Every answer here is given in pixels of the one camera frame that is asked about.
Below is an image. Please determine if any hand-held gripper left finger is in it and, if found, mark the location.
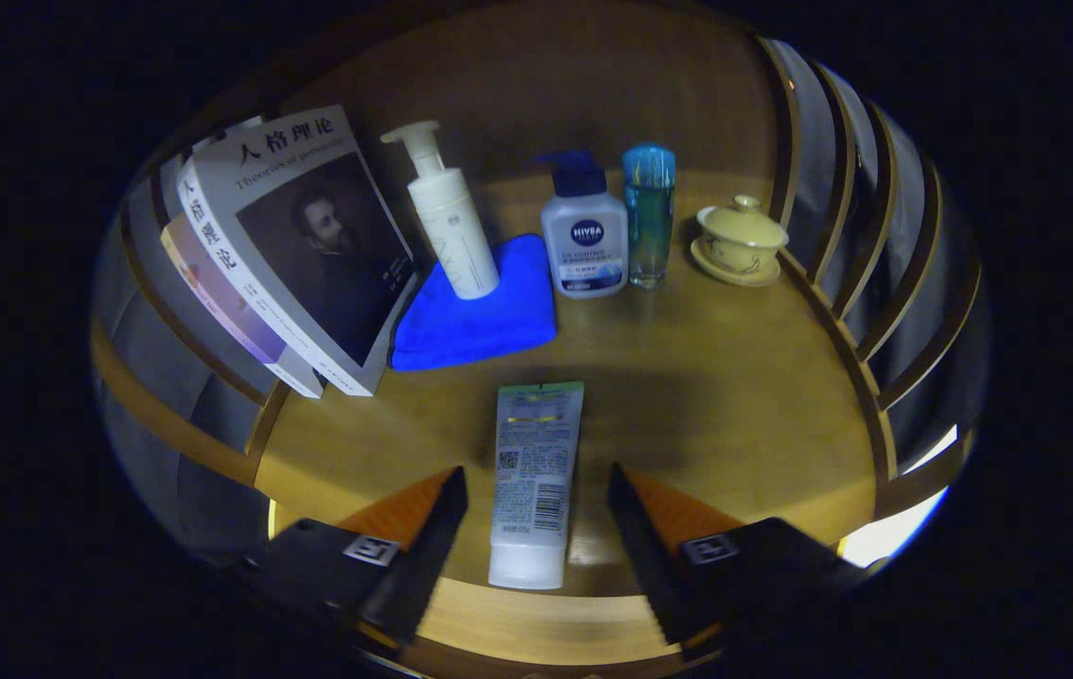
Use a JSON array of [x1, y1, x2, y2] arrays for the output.
[[235, 465, 470, 656]]

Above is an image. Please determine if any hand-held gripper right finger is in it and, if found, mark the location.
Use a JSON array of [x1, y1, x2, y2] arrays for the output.
[[606, 462, 872, 661]]

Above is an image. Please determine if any white cosmetic tube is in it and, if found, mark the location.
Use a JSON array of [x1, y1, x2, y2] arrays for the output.
[[487, 381, 586, 591]]

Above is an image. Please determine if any wooden countertop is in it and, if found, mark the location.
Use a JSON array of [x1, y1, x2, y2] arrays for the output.
[[254, 170, 882, 600]]

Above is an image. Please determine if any blue folded cloth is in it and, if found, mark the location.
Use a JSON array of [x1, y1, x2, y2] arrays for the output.
[[390, 233, 558, 373]]

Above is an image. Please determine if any yellow saucer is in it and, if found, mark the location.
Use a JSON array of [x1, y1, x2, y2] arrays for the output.
[[690, 236, 783, 288]]

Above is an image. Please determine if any white bottle blue pump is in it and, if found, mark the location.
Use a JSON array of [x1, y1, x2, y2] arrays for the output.
[[536, 151, 630, 300]]

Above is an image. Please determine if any purple book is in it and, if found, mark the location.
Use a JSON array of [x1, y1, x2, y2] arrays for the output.
[[159, 212, 325, 400]]

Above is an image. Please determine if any tall white pump bottle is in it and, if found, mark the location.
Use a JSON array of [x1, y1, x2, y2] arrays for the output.
[[380, 120, 502, 301]]

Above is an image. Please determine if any yellow lidded tea cup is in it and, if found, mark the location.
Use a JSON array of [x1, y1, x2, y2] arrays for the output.
[[696, 194, 790, 274]]

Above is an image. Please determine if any teal transparent bottle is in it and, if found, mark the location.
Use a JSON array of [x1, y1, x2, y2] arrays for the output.
[[621, 142, 677, 290]]

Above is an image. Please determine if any thick white book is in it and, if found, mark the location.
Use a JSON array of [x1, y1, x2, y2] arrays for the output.
[[176, 104, 421, 397]]

